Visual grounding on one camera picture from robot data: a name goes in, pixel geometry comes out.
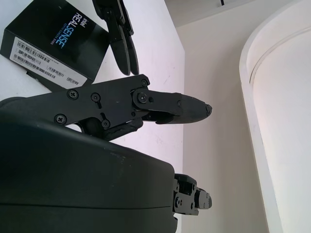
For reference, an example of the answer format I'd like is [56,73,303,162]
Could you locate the black RealSense box lid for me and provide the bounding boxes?
[0,0,110,87]

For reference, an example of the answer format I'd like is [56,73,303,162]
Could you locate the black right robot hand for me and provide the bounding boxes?
[0,74,214,233]

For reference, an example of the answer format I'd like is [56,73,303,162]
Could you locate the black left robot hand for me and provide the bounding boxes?
[92,0,140,76]

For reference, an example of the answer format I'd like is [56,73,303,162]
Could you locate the white rounded pillar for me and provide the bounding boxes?
[239,0,311,233]

